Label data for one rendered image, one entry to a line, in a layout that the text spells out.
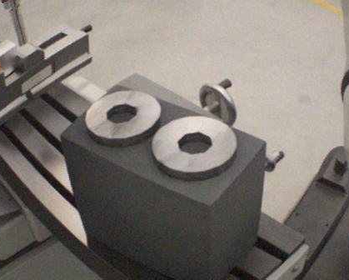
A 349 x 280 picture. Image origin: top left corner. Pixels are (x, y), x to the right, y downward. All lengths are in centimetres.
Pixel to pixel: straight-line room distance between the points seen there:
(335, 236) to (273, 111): 137
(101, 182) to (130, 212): 5
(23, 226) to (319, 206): 69
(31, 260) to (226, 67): 190
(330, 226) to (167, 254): 64
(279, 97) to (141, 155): 201
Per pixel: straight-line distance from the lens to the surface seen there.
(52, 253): 123
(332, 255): 133
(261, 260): 86
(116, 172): 74
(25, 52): 118
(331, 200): 143
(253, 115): 262
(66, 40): 125
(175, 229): 74
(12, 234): 114
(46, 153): 107
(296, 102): 272
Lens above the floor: 159
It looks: 39 degrees down
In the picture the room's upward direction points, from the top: 5 degrees counter-clockwise
